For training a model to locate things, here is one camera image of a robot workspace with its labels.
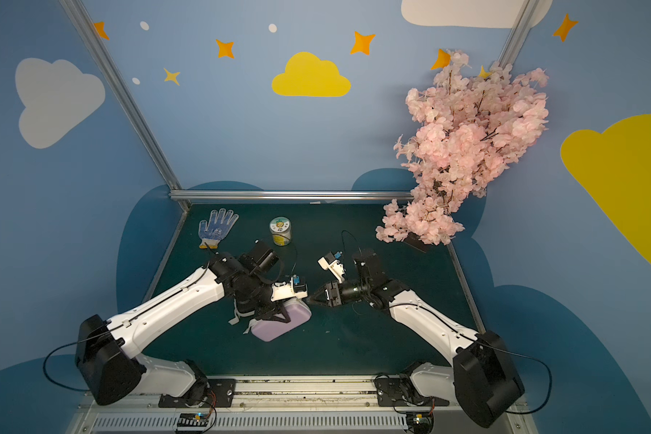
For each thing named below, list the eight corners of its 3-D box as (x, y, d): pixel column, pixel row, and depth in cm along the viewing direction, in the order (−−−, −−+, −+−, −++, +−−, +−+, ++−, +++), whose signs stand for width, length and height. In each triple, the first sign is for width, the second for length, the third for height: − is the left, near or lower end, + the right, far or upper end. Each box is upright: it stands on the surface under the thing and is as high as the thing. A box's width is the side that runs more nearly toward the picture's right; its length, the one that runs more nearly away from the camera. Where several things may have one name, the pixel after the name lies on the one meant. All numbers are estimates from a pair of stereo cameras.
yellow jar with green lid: (270, 246, 107) (267, 235, 102) (273, 227, 114) (271, 216, 108) (289, 246, 107) (288, 235, 102) (292, 228, 114) (290, 216, 108)
